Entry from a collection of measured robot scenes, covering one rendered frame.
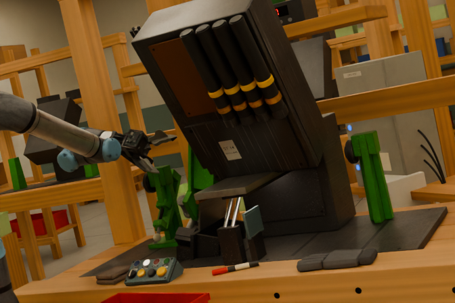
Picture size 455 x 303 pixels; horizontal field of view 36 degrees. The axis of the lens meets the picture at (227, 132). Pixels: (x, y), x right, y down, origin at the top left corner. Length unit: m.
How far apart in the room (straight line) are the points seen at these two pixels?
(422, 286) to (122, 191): 1.40
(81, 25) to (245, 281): 1.31
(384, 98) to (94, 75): 1.10
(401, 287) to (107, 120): 1.43
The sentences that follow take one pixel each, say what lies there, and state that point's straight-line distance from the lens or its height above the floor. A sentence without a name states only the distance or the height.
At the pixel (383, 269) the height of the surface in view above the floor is 0.90.
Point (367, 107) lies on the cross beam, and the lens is 2.38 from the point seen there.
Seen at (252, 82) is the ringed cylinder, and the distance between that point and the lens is 1.82.
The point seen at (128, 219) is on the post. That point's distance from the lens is 2.78.
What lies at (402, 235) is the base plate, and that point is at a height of 0.90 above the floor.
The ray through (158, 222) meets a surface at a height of 0.99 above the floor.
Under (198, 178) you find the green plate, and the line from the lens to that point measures 2.14.
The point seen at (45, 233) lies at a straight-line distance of 7.69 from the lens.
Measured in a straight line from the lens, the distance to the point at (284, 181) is 2.19.
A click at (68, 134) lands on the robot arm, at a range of 2.15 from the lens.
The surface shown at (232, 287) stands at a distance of 1.90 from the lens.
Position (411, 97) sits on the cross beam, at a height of 1.23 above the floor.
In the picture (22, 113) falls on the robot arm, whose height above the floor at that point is 1.45.
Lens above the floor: 1.41
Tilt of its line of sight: 4 degrees down
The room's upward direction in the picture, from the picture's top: 13 degrees counter-clockwise
